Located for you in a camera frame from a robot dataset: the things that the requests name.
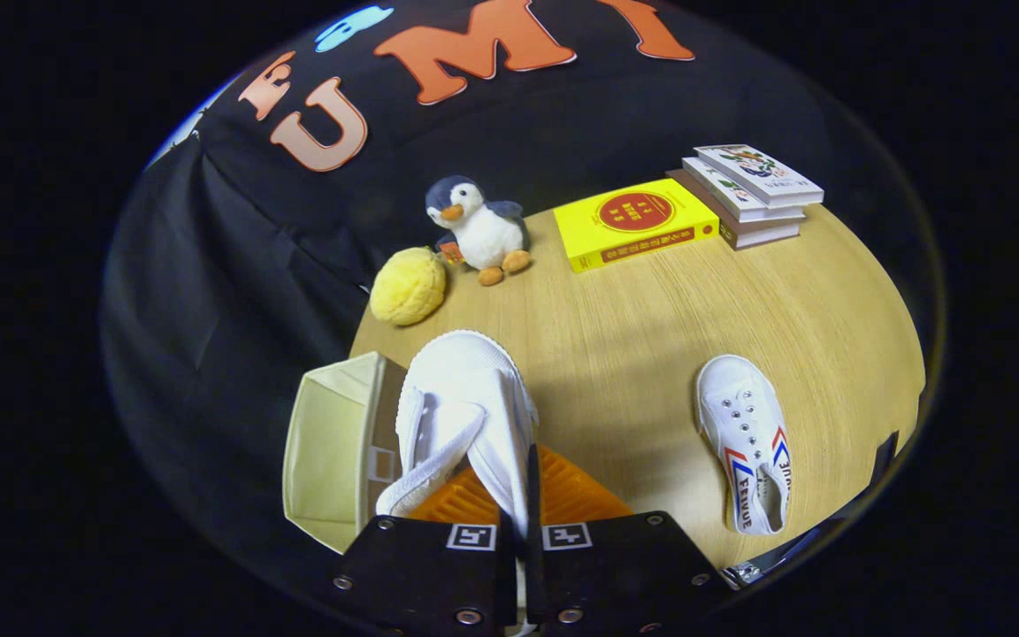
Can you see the white canvas shoe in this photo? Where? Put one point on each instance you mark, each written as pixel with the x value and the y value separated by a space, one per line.
pixel 739 416
pixel 465 389

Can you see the yellow plush ball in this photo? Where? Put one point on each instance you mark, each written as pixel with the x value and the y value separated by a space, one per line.
pixel 408 287

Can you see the penguin plush toy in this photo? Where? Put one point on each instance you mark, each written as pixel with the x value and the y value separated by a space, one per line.
pixel 487 234

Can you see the beige fabric storage box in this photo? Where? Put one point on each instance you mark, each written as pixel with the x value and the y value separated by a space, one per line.
pixel 324 451

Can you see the white floral cover book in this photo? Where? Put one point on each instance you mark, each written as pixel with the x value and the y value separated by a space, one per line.
pixel 757 172

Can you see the yellow book with red circle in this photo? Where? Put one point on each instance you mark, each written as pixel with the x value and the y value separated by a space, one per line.
pixel 580 226

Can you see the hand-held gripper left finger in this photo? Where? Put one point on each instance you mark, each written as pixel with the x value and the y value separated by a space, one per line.
pixel 421 575

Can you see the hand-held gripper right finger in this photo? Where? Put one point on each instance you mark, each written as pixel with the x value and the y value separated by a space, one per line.
pixel 533 504

